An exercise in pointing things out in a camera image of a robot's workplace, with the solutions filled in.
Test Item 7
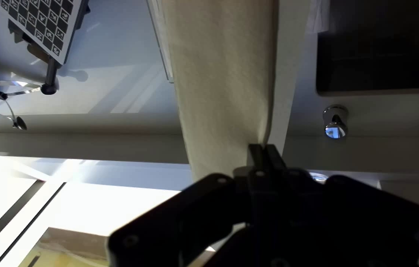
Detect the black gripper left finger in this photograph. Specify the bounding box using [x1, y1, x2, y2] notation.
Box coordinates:
[107, 143, 264, 267]

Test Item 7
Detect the chrome sink knob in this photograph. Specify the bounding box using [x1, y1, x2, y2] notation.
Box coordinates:
[322, 105, 348, 140]

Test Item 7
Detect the checkerboard calibration board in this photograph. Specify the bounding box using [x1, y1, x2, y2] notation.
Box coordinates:
[0, 0, 92, 94]

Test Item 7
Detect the stainless steel sink basin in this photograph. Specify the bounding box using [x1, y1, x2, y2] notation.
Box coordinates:
[315, 0, 419, 93]

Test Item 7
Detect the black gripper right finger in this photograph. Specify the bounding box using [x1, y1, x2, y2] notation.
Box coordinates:
[264, 145, 419, 267]

